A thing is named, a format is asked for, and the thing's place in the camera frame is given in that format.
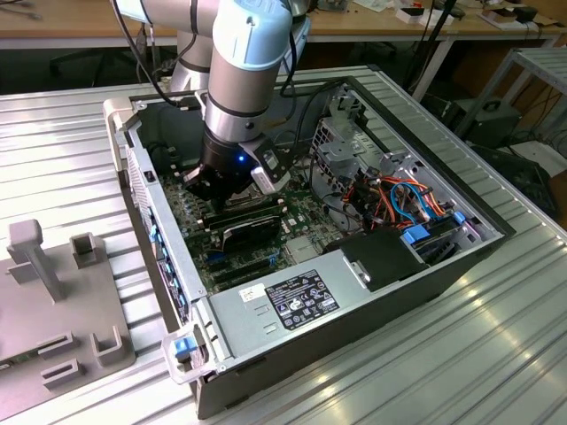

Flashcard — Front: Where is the black graphics card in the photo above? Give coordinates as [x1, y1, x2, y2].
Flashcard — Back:
[220, 215, 284, 254]

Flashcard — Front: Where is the blue disk carrier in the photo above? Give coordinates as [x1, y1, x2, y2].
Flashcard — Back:
[400, 222, 434, 245]

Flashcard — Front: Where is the black power supply label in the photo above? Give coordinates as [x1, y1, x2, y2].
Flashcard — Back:
[264, 270, 341, 332]

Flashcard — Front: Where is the black expansion slot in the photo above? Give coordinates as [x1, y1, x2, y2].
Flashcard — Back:
[206, 255, 270, 276]
[214, 265, 272, 288]

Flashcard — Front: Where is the clear plastic corner piece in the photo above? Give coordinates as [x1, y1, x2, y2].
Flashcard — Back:
[161, 324, 219, 385]

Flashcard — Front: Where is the brown cardboard box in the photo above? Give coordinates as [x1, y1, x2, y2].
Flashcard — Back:
[480, 6, 519, 28]

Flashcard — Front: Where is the silver drive cage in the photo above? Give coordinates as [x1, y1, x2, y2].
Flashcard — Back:
[308, 115, 386, 213]

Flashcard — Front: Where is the wooden desk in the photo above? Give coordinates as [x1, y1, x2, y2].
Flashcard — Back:
[0, 0, 567, 50]

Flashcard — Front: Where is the blue wire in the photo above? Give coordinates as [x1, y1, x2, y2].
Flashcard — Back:
[389, 181, 434, 222]

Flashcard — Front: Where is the grey PC case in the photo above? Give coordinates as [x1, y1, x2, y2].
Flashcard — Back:
[102, 74, 518, 421]

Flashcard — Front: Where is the white box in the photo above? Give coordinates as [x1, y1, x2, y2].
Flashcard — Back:
[395, 5, 454, 24]

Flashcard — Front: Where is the silver power supply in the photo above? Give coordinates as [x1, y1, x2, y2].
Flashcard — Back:
[206, 251, 372, 360]

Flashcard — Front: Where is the metal shelf frame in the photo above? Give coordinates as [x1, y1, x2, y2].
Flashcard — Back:
[454, 46, 567, 150]

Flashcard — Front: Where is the blue case latch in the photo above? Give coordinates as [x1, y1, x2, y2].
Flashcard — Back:
[173, 337, 197, 360]

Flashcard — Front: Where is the metal socket cover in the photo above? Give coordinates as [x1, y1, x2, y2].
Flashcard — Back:
[225, 192, 266, 209]

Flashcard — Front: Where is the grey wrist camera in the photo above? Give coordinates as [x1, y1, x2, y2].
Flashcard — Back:
[249, 136, 293, 197]

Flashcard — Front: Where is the green motherboard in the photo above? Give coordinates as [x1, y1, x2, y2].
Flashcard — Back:
[157, 148, 340, 297]

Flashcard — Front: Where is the grey parts rack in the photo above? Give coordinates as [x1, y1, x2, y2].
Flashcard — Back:
[0, 219, 139, 391]

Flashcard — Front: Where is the black equipment box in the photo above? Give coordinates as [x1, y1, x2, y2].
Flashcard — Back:
[464, 99, 523, 150]

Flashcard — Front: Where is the silver chipset heatsink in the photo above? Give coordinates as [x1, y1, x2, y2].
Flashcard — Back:
[285, 238, 323, 261]

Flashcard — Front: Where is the green RAM stick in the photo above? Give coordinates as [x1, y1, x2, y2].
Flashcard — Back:
[0, 348, 43, 368]

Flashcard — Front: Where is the black plastic shroud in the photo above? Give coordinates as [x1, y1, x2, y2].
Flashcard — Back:
[322, 228, 431, 294]

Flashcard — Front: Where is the orange wire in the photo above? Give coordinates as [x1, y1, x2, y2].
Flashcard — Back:
[349, 175, 447, 222]

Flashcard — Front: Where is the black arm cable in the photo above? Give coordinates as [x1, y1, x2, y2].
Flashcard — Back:
[110, 0, 201, 110]
[292, 78, 352, 150]

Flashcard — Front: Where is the white sticker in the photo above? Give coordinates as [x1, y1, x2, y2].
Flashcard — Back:
[238, 286, 267, 304]

